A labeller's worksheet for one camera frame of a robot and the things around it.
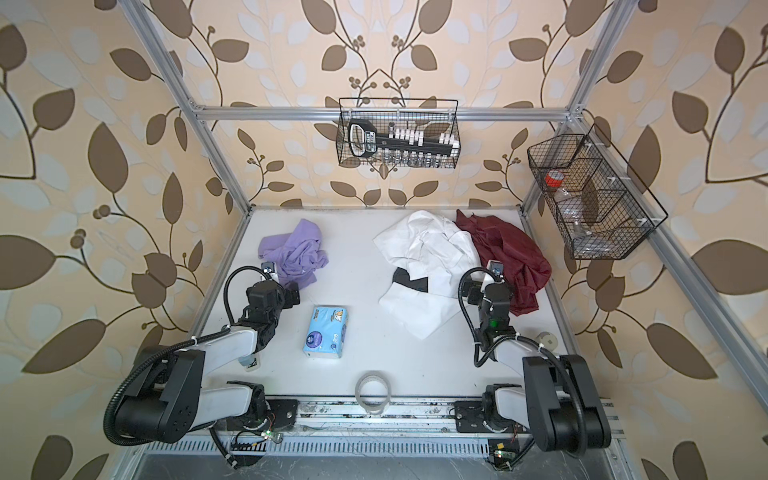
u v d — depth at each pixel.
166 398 0.43
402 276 0.99
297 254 0.98
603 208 0.73
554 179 0.87
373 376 0.78
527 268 0.96
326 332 0.84
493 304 0.66
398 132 0.82
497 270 0.75
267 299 0.71
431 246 0.99
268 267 0.79
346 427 0.74
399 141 0.83
